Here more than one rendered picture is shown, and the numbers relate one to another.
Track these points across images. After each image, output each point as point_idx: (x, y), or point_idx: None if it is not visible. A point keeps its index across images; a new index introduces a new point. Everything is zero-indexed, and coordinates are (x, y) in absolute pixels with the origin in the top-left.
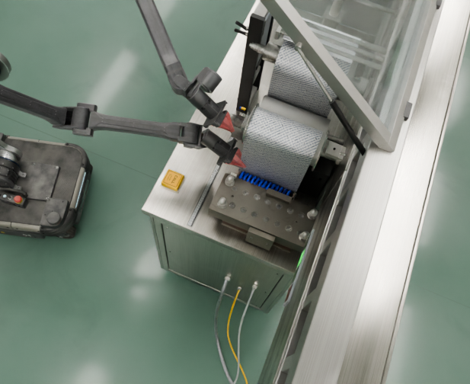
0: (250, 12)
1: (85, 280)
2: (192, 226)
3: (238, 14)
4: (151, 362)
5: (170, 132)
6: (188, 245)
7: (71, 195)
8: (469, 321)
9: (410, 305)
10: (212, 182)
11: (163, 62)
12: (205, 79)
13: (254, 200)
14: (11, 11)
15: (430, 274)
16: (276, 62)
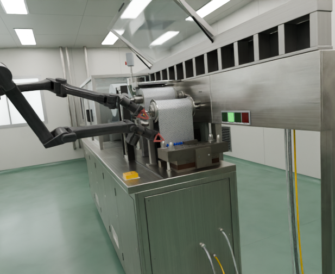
0: (95, 153)
1: None
2: (165, 178)
3: (67, 220)
4: None
5: (120, 123)
6: (167, 217)
7: None
8: (308, 229)
9: (284, 241)
10: (151, 170)
11: (98, 94)
12: (122, 94)
13: (182, 145)
14: None
15: (271, 228)
16: (143, 93)
